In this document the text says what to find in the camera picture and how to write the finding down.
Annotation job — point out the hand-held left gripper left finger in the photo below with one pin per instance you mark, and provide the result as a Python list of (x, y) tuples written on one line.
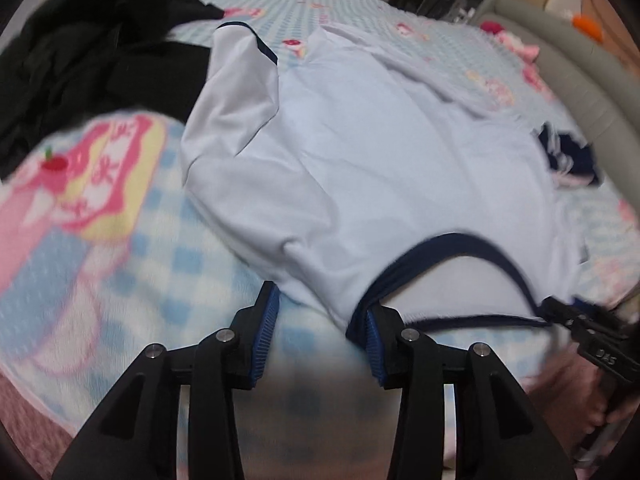
[(266, 335)]

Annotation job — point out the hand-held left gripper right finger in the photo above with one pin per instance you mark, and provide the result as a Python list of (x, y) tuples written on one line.
[(376, 350)]

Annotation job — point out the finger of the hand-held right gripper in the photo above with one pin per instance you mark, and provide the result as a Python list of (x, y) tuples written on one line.
[(570, 315)]

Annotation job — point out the white T-shirt with navy trim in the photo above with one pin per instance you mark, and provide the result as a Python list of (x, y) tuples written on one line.
[(350, 160)]

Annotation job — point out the pile of black clothes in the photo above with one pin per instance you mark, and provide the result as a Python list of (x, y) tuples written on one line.
[(75, 60)]

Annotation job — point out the person's right hand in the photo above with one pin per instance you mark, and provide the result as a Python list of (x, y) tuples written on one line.
[(595, 414)]

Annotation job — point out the blue checkered cartoon blanket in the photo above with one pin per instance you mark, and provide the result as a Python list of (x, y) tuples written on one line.
[(175, 260)]

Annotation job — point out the folded navy striped garment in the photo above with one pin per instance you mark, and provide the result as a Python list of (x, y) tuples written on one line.
[(565, 152)]

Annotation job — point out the mauve fleece sheet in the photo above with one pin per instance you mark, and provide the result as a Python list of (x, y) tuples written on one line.
[(30, 435)]

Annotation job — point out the pink plush toy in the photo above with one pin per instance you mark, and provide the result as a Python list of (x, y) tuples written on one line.
[(520, 47)]

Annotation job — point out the orange plush toy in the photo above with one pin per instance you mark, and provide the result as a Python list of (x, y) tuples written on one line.
[(587, 27)]

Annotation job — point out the grey padded bed frame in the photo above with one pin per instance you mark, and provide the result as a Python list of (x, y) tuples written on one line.
[(575, 60)]

